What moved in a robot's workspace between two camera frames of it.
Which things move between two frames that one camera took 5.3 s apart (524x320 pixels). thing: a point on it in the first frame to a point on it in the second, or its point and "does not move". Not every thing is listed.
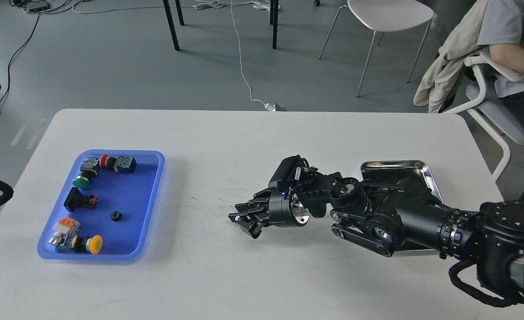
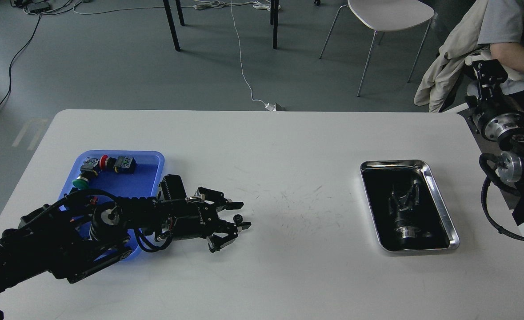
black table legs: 274,19 does not move
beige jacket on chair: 445,70 does not move
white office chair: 499,111 to 511,84
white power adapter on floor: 270,108 does not move
